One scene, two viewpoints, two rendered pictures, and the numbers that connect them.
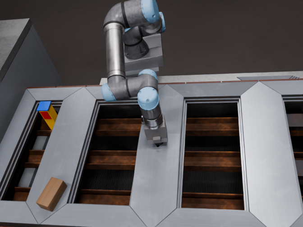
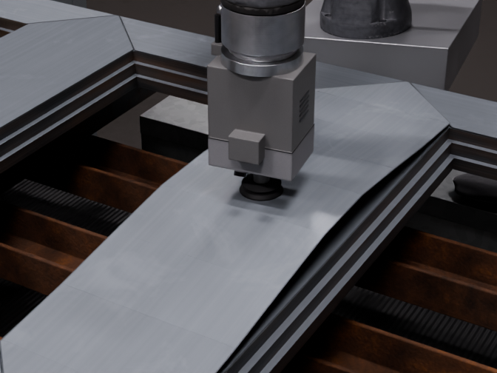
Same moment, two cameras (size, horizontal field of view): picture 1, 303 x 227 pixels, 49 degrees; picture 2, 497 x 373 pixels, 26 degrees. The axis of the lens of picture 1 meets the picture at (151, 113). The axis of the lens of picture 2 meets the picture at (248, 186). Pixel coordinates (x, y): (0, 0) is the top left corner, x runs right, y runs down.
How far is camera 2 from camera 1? 0.65 m
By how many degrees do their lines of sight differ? 22
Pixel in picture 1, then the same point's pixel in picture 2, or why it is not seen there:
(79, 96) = (84, 29)
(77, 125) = (17, 86)
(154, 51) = (426, 35)
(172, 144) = (308, 212)
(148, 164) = (169, 238)
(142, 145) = (191, 180)
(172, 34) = not seen: outside the picture
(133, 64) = (335, 54)
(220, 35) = not seen: outside the picture
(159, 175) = (188, 286)
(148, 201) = (83, 351)
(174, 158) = (285, 254)
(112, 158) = not seen: hidden behind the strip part
